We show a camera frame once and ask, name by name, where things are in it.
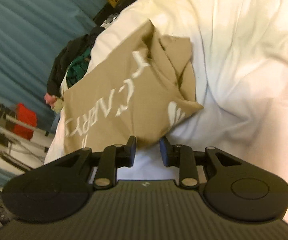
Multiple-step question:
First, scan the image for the pale pink bed sheet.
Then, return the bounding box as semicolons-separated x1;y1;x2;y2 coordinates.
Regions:
44;0;288;232

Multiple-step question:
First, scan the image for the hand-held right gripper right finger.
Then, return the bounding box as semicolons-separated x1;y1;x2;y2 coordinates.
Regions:
159;137;243;188

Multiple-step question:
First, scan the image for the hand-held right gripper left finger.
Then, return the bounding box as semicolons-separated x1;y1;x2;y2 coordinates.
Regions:
45;135;137;190

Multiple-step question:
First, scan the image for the pale yellow towel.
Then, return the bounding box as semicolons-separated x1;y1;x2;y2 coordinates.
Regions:
52;99;66;113

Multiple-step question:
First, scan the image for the pink garment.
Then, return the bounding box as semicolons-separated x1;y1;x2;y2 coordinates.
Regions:
44;92;57;107

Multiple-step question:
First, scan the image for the wide blue curtain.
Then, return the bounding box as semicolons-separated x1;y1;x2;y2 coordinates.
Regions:
0;0;111;122

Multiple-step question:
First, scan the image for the beige printed t-shirt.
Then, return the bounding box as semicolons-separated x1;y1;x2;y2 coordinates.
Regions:
63;18;204;156

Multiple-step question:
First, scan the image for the green garment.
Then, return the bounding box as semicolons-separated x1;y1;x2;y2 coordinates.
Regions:
66;52;92;88

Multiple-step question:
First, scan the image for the black garment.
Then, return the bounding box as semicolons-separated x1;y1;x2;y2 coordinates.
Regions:
46;27;106;97

